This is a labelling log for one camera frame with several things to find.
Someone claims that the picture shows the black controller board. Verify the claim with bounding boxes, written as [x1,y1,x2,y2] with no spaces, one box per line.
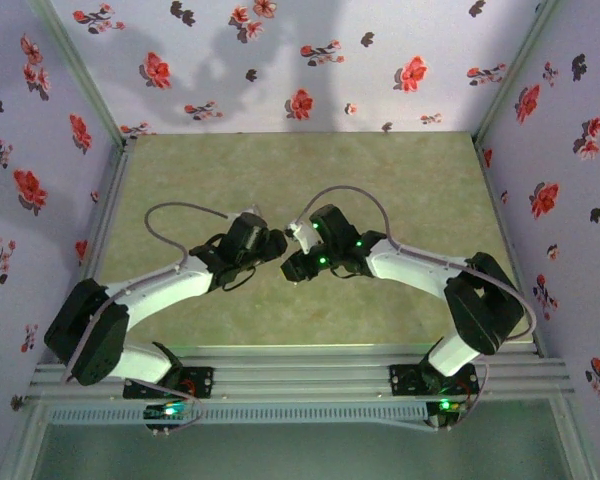
[143,402,189,436]
[426,397,469,432]

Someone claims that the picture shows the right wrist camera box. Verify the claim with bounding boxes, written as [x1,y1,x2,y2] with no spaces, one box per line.
[285,221,315,255]

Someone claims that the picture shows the grey right arm cable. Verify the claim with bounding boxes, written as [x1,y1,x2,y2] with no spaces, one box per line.
[302,185,539,431]

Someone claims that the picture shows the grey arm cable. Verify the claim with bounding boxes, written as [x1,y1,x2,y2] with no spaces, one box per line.
[62,201,231,434]
[302,185,539,431]

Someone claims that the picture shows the grey left arm cable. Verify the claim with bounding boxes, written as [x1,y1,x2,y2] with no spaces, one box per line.
[62,201,231,434]

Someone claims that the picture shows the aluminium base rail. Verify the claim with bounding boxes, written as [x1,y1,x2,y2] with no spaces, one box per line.
[27,344,575,402]

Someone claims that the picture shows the aluminium side rail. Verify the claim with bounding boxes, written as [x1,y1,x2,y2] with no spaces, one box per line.
[472,133,549,359]
[58,135,137,362]

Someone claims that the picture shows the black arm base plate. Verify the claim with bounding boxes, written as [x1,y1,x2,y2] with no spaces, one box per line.
[123,366,215,400]
[388,363,481,399]

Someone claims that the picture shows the grey slotted cable duct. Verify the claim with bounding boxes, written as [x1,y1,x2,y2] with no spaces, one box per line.
[47,403,430,427]

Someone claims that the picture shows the aluminium corner post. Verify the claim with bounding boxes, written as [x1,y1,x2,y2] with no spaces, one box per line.
[472,0,566,146]
[27,0,131,151]

